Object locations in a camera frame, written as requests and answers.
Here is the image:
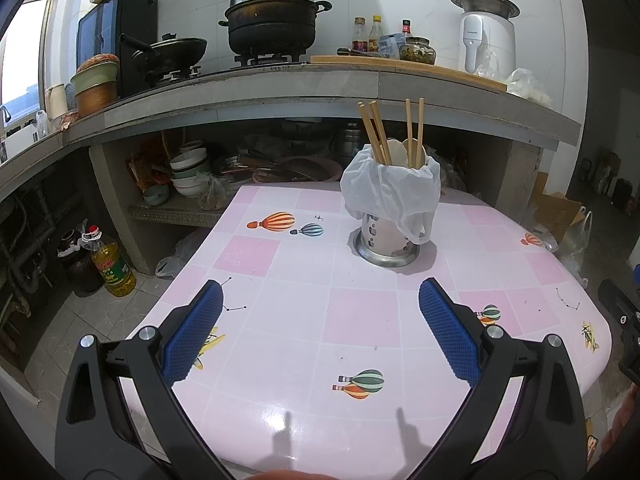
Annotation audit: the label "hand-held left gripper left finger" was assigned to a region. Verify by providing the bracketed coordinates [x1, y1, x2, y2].
[55, 279, 225, 480]

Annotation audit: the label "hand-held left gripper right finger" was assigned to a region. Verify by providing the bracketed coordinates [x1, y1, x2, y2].
[418, 277, 587, 480]

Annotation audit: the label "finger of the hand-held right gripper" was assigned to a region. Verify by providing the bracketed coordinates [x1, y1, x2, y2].
[597, 279, 640, 328]

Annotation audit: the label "perforated metal utensil holder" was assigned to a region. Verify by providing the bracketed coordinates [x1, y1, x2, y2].
[352, 211, 422, 267]

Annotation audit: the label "white plastic liner bag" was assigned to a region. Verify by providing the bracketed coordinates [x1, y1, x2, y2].
[340, 143, 444, 246]

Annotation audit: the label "person's right hand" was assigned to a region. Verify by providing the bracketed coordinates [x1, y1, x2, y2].
[602, 385, 640, 453]

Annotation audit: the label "person's left hand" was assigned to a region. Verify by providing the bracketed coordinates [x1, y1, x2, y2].
[257, 470, 328, 480]

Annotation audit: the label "crumpled white plastic bag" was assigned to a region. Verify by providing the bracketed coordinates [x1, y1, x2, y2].
[154, 229, 206, 281]

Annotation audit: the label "crumpled clear plastic bags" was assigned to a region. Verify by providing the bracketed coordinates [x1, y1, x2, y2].
[540, 207, 596, 288]

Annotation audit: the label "cooking oil bottle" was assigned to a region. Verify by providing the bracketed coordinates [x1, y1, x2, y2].
[81, 224, 138, 300]

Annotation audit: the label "cardboard box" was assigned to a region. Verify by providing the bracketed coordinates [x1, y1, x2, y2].
[531, 171, 585, 242]

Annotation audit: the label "dark brown jar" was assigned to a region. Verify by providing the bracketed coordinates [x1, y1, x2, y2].
[55, 227, 107, 298]

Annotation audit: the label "filled clear plastic bag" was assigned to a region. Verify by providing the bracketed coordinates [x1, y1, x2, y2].
[196, 174, 232, 212]

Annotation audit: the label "green bowl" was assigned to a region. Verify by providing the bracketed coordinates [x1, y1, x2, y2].
[143, 183, 171, 208]

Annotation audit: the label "stack of ceramic bowls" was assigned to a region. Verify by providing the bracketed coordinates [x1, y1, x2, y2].
[169, 146, 212, 200]

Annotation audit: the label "orange snack packet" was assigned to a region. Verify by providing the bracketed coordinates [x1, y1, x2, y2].
[126, 150, 168, 192]

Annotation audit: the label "bundle of kitchen tools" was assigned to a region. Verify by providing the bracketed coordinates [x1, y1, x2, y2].
[215, 147, 301, 181]

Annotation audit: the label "sink drain pipes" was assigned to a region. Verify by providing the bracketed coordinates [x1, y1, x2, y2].
[0, 180, 61, 321]

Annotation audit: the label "steel pot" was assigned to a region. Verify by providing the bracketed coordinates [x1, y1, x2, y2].
[334, 126, 365, 162]

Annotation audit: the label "grey concrete kitchen counter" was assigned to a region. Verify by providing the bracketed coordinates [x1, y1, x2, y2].
[0, 57, 586, 281]

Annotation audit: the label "wooden cutting board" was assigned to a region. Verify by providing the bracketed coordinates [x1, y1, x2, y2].
[309, 54, 510, 93]

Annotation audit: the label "stacked basins on counter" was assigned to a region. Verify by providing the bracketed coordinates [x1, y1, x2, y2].
[69, 53, 123, 119]

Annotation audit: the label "white ceramic cup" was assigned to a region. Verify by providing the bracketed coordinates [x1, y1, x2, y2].
[44, 83, 69, 119]

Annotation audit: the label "gas stove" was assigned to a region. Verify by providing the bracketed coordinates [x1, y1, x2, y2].
[144, 51, 310, 87]

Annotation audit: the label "black wok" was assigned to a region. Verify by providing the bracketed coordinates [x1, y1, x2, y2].
[118, 32, 209, 75]

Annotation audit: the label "glass pickle jar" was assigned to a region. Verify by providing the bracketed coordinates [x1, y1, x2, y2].
[398, 35, 438, 65]

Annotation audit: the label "blue labelled packet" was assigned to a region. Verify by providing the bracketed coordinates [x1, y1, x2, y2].
[378, 33, 407, 59]

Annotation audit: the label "white kitchen appliance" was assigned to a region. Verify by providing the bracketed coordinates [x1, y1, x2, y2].
[449, 0, 522, 80]

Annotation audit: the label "yellow cap sauce bottle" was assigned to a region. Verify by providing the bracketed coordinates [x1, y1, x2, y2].
[368, 14, 386, 54]

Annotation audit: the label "glass bottle red label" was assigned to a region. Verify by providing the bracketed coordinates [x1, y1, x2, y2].
[351, 16, 369, 54]

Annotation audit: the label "black glass-door appliance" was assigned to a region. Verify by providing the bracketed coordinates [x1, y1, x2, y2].
[76, 0, 161, 102]

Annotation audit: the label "black steamer pot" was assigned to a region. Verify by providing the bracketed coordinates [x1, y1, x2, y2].
[218, 0, 334, 57]

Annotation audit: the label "window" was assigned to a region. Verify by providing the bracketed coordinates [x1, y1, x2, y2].
[0, 0, 53, 126]

